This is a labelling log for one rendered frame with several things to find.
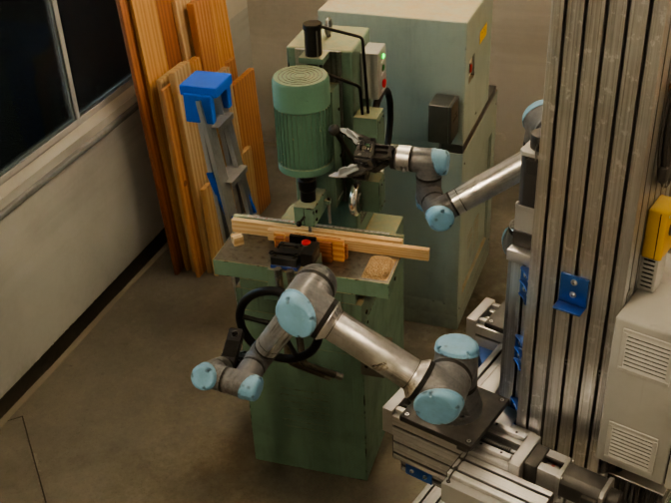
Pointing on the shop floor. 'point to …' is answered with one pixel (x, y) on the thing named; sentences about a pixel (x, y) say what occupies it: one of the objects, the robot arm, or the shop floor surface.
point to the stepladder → (213, 119)
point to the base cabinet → (326, 402)
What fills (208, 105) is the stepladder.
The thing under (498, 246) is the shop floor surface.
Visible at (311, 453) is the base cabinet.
